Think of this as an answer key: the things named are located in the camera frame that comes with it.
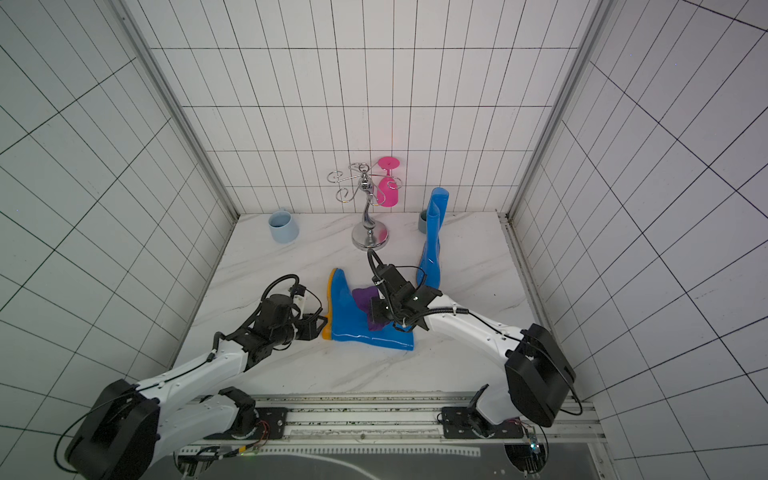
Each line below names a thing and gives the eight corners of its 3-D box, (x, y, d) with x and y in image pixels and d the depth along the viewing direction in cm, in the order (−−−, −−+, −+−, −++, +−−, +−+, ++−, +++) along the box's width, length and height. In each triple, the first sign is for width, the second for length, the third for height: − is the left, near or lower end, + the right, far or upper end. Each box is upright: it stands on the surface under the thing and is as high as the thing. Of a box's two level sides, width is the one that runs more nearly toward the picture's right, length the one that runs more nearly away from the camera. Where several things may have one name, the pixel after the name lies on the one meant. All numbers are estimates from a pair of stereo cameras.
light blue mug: (271, 242, 114) (265, 228, 108) (278, 222, 121) (272, 208, 115) (296, 242, 114) (291, 228, 108) (301, 222, 121) (297, 208, 115)
